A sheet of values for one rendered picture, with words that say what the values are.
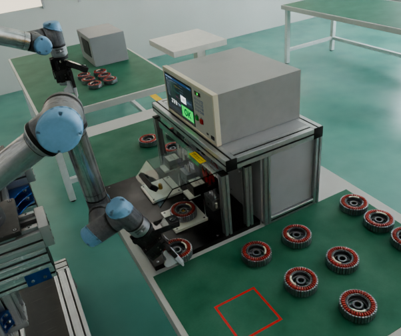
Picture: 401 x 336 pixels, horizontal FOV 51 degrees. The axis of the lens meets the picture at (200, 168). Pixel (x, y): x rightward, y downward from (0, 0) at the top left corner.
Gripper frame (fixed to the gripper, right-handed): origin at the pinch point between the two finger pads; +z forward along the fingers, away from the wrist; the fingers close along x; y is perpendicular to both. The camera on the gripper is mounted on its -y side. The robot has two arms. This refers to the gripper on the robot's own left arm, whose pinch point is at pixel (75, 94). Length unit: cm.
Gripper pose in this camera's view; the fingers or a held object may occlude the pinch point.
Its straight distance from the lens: 218.7
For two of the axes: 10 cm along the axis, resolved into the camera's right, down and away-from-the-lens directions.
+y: -8.9, 3.1, -3.4
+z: 0.9, 8.5, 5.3
